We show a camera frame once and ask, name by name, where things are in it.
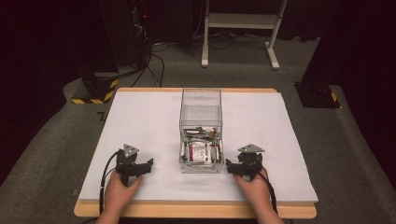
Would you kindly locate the white foam board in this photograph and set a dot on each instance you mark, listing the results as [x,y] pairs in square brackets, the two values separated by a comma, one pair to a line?
[146,124]

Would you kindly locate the person's right hand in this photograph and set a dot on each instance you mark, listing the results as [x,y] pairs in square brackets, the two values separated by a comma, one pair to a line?
[258,193]

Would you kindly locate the pile of small packets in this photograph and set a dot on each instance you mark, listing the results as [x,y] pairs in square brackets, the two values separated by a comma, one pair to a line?
[199,151]

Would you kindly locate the dark electronics rack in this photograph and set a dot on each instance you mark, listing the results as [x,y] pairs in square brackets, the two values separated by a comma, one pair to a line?
[140,28]

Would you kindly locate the wooden table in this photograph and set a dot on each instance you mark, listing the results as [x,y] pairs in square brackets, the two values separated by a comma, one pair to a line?
[186,210]

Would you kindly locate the person's left hand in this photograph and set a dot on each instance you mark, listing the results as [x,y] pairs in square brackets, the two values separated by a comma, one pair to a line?
[118,196]

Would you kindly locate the black post with striped base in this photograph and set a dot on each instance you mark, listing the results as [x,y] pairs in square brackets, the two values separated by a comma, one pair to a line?
[98,84]

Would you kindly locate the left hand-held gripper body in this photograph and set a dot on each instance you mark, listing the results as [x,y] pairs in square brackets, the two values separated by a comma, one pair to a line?
[126,166]

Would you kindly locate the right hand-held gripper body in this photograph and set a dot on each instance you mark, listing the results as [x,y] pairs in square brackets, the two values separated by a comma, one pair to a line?
[250,163]

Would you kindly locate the black stand base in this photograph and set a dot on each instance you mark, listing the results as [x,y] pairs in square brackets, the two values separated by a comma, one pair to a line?
[317,95]

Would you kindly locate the white metal stand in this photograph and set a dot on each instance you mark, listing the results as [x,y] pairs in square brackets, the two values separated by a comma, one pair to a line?
[243,20]

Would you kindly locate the clear plastic box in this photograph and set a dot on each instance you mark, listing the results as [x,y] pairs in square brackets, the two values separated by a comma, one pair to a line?
[201,102]

